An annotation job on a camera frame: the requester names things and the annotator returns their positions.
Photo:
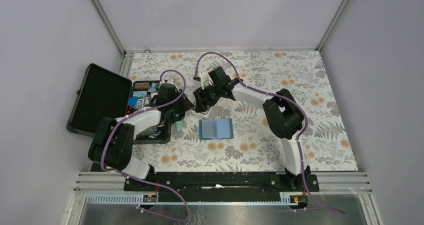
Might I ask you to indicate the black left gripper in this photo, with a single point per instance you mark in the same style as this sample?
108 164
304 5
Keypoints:
186 105

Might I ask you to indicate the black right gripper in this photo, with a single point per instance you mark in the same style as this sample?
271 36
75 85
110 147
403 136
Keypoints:
201 94

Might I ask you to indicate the blue leather card holder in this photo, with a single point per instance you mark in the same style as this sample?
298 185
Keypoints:
215 129

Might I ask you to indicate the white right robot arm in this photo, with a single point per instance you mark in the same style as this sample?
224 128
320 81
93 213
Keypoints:
282 113

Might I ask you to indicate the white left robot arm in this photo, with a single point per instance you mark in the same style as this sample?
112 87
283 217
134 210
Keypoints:
112 144

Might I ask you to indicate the white rectangular plastic tray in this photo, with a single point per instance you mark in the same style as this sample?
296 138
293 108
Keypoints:
200 106

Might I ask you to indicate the blue round poker chip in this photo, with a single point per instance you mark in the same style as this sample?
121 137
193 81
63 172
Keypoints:
132 101

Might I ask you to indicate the floral patterned table mat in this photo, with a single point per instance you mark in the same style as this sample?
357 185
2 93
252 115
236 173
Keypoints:
254 147

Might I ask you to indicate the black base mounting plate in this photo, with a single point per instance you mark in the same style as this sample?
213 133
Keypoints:
226 187

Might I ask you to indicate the black open carrying case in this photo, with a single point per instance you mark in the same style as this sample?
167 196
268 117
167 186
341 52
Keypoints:
102 93

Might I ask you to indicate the mint green case handle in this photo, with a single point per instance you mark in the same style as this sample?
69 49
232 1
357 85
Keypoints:
179 125

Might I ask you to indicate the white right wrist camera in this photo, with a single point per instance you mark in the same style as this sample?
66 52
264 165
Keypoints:
203 78

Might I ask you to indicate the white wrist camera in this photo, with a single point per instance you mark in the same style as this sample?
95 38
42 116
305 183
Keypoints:
168 81
203 78

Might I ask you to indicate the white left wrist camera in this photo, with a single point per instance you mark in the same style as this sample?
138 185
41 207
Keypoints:
168 81

